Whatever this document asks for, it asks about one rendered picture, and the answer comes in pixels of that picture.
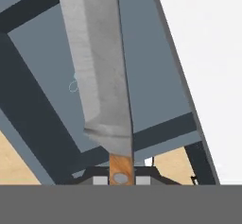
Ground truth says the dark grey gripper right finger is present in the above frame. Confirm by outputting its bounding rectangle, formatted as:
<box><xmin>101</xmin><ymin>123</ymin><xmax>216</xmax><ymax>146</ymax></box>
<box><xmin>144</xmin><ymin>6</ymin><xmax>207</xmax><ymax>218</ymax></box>
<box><xmin>133</xmin><ymin>165</ymin><xmax>184</xmax><ymax>186</ymax></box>

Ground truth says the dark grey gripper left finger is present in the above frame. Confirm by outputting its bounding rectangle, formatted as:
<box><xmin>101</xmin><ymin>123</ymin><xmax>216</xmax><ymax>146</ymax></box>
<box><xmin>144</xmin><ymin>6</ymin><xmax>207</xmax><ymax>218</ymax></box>
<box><xmin>58</xmin><ymin>165</ymin><xmax>111</xmax><ymax>186</ymax></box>

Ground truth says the knife with wooden handle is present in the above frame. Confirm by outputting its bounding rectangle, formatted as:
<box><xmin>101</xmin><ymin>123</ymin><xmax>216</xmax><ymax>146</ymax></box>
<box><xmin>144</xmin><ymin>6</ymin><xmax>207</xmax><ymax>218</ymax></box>
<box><xmin>55</xmin><ymin>0</ymin><xmax>135</xmax><ymax>186</ymax></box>

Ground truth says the blue-grey cupboard body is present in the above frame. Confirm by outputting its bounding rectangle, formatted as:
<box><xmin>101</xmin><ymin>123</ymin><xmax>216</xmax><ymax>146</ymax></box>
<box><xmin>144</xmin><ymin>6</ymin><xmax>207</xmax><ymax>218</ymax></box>
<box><xmin>147</xmin><ymin>0</ymin><xmax>221</xmax><ymax>186</ymax></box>

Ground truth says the blue-grey cupboard door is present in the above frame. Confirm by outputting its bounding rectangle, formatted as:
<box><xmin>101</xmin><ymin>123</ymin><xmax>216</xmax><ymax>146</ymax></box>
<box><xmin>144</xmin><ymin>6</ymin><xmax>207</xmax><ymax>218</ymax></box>
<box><xmin>0</xmin><ymin>0</ymin><xmax>203</xmax><ymax>186</ymax></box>

